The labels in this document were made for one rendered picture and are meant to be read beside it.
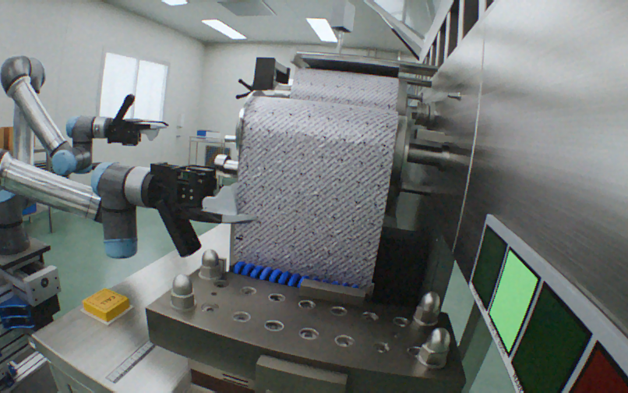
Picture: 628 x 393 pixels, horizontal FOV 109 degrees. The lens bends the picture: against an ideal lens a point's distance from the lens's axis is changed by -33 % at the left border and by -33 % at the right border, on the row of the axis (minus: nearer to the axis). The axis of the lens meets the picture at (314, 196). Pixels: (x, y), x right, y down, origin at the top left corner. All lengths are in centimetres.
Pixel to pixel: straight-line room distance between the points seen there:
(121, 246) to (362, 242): 47
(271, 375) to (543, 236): 30
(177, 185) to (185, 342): 26
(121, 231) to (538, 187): 66
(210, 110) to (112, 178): 635
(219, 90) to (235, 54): 80
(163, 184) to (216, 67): 648
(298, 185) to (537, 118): 37
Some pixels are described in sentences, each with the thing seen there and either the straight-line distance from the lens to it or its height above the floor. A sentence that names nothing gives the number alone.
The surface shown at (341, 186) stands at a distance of 50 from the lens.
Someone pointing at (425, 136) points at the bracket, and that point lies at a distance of 53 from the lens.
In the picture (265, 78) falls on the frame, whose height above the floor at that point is 138.
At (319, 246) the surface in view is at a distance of 53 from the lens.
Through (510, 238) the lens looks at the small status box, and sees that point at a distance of 25.
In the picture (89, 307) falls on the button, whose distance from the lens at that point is 69.
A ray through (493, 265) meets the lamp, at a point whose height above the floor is 119.
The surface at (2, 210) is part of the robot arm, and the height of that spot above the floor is 96.
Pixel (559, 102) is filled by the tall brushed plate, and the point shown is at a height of 131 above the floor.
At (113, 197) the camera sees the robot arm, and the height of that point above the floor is 111.
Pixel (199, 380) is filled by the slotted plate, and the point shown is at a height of 92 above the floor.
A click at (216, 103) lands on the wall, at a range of 692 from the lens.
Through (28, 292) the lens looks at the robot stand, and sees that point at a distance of 117.
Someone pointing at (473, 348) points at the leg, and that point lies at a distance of 80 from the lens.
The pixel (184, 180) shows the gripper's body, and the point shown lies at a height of 116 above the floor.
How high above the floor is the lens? 127
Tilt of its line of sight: 12 degrees down
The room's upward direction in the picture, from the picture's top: 7 degrees clockwise
